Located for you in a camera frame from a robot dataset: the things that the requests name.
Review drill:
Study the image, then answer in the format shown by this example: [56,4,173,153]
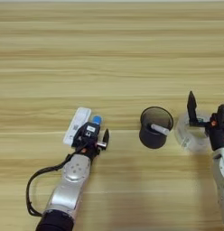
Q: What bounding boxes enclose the white plastic case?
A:
[61,106,92,147]

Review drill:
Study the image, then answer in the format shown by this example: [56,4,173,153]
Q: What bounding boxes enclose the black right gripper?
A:
[186,90,224,152]

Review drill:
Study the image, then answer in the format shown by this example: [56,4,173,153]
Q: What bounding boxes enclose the black mesh pen cup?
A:
[138,106,174,150]

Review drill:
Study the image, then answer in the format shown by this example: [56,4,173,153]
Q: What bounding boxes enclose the blue glue stick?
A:
[90,115,103,126]

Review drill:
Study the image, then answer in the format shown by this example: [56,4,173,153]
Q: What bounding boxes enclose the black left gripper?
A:
[70,128,111,161]

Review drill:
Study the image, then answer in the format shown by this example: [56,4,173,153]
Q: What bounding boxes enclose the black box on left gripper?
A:
[76,121,101,143]

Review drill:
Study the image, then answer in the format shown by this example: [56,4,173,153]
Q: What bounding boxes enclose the white cylinder stick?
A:
[150,123,172,137]

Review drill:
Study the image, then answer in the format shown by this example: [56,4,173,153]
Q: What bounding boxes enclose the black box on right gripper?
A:
[216,104,224,125]

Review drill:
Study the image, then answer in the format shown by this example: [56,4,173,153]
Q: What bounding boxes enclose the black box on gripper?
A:
[76,121,101,143]
[216,104,224,125]

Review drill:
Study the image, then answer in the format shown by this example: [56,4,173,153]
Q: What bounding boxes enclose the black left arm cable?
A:
[24,143,88,218]

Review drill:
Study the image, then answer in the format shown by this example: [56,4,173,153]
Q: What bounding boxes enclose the clear tape roll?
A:
[173,111,214,153]

